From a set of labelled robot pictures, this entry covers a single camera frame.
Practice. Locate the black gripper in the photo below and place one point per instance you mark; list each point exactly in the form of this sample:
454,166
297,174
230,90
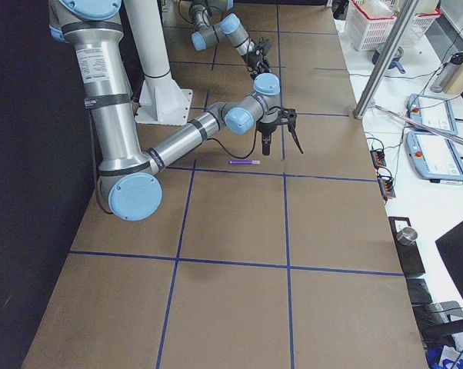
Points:
257,58
265,127

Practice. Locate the purple highlighter pen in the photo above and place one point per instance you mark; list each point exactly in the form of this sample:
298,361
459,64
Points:
244,162

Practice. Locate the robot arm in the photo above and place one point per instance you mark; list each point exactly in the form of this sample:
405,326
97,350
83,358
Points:
207,35
136,107

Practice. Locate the white pillar with base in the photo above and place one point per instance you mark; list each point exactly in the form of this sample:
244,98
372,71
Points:
161,101

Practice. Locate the white red plastic basket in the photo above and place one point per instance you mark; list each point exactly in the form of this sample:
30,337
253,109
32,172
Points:
366,31

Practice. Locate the lower teach pendant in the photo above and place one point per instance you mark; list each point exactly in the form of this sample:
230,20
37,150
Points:
434,158

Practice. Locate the teach pendant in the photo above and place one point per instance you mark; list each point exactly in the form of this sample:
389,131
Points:
434,158
433,112

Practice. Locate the steel cup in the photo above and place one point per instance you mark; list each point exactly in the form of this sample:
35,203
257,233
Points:
406,236

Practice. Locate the upper teach pendant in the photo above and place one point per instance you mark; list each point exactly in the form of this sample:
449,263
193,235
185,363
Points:
433,112

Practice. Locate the black box under cup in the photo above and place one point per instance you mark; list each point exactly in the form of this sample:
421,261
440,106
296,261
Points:
408,255

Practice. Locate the grey water bottle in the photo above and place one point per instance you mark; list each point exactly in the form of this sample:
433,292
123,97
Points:
447,73

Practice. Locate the aluminium frame post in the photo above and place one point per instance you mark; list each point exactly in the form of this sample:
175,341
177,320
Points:
391,46

